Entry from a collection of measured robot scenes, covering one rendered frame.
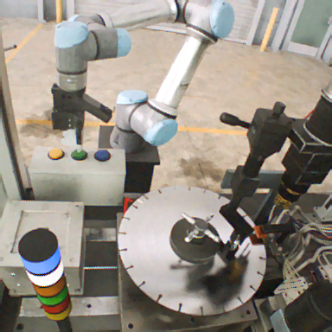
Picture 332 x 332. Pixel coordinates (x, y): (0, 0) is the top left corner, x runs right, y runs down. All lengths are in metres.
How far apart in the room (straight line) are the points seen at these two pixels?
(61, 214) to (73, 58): 0.37
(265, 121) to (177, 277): 0.33
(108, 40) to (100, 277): 0.60
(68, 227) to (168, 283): 0.26
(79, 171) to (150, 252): 0.34
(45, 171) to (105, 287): 0.36
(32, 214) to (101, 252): 0.22
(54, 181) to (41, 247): 0.52
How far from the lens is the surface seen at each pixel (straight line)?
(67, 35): 0.65
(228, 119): 0.49
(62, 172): 0.81
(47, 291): 0.39
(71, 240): 0.64
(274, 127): 0.46
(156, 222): 0.62
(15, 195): 0.78
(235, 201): 0.57
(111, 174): 0.80
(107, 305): 0.72
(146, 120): 0.94
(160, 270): 0.56
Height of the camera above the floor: 1.44
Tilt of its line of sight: 39 degrees down
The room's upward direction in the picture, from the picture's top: 12 degrees clockwise
